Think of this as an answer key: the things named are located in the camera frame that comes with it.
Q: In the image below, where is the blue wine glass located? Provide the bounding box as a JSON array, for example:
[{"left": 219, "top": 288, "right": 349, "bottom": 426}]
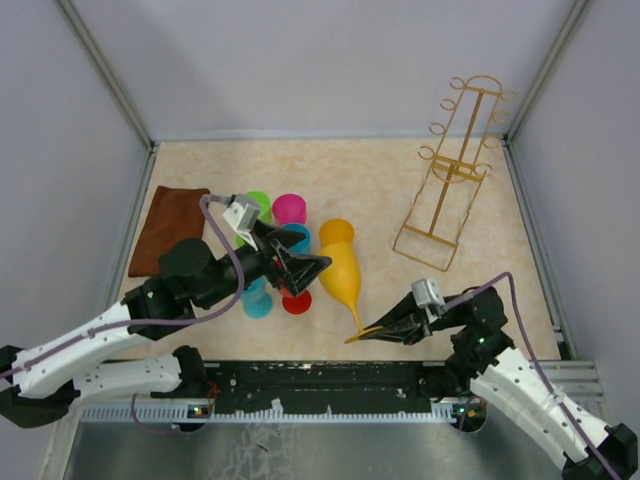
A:
[
  {"left": 279, "top": 223, "right": 314, "bottom": 254},
  {"left": 241, "top": 277, "right": 273, "bottom": 319}
]

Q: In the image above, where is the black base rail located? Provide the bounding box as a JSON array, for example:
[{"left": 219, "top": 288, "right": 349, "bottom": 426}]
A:
[{"left": 149, "top": 359, "right": 489, "bottom": 432}]

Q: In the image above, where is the yellow wine glass back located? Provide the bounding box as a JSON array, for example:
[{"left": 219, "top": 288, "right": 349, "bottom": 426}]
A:
[{"left": 319, "top": 242, "right": 381, "bottom": 344}]

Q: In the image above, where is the red wine glass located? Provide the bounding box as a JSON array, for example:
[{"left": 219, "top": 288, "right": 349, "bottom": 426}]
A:
[{"left": 274, "top": 276, "right": 312, "bottom": 315}]

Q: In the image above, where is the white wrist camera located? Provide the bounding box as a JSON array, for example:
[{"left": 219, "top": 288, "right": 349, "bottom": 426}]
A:
[
  {"left": 223, "top": 194, "right": 261, "bottom": 251},
  {"left": 411, "top": 278, "right": 445, "bottom": 308}
]

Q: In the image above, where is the yellow wine glass front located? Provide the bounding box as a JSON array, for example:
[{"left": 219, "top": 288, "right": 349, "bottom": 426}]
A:
[{"left": 318, "top": 218, "right": 355, "bottom": 248}]

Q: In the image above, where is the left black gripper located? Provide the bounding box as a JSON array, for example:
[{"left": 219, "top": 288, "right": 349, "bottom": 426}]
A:
[{"left": 197, "top": 218, "right": 331, "bottom": 309}]

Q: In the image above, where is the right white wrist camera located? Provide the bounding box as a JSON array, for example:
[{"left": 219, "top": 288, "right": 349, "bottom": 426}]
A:
[{"left": 411, "top": 278, "right": 445, "bottom": 308}]

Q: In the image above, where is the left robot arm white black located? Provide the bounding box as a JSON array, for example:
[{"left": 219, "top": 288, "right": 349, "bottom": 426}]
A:
[{"left": 1, "top": 222, "right": 332, "bottom": 429}]

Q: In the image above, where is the yellow wine glass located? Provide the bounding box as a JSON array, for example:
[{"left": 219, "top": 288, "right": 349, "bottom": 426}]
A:
[
  {"left": 318, "top": 218, "right": 355, "bottom": 248},
  {"left": 319, "top": 242, "right": 381, "bottom": 344}
]

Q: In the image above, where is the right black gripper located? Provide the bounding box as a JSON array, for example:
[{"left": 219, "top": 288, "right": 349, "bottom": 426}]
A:
[{"left": 358, "top": 288, "right": 463, "bottom": 345}]

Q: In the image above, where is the pink wine glass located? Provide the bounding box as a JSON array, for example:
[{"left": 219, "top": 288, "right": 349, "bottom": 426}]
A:
[{"left": 272, "top": 193, "right": 307, "bottom": 225}]

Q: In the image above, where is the gold wire glass rack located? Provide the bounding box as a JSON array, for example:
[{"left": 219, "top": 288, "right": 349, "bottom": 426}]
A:
[{"left": 392, "top": 75, "right": 517, "bottom": 272}]

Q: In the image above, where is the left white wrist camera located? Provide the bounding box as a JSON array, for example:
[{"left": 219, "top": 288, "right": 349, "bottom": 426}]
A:
[{"left": 223, "top": 194, "right": 261, "bottom": 251}]

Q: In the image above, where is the brown folded cloth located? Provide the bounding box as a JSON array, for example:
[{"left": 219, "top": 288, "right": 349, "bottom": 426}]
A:
[{"left": 128, "top": 186, "right": 210, "bottom": 278}]

